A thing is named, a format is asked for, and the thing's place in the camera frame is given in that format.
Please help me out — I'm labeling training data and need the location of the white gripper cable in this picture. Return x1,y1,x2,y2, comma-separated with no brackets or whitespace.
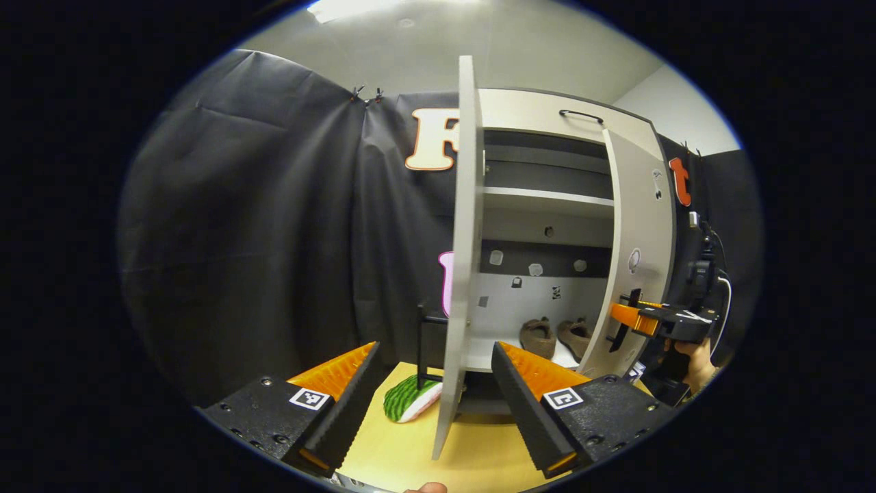
708,229,733,360

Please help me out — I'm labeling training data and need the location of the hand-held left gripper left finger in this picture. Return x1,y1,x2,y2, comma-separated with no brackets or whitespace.
202,340,385,479

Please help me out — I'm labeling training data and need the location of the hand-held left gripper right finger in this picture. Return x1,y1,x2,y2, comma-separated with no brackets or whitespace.
491,340,678,480

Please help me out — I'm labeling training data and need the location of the white shoe cabinet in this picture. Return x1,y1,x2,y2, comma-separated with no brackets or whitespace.
476,88,661,415

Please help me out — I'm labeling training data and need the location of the white cabinet drawer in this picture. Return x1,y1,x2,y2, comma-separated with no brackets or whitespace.
478,89,659,141

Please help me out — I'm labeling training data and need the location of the black metal rack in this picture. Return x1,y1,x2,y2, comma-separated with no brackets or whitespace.
415,306,449,391

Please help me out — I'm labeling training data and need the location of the black backdrop cloth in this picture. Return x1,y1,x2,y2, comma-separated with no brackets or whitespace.
118,49,764,405

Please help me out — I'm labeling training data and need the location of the black door handle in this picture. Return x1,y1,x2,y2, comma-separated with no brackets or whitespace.
608,288,643,354

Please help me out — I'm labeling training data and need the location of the green striped watermelon toy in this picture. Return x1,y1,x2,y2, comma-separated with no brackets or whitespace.
382,373,444,424

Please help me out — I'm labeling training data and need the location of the white shoe cabinet door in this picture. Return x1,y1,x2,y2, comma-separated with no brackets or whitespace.
582,129,678,379
431,56,485,461

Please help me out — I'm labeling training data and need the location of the brown fuzzy shoe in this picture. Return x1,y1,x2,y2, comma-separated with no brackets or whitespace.
556,316,595,362
518,316,558,360

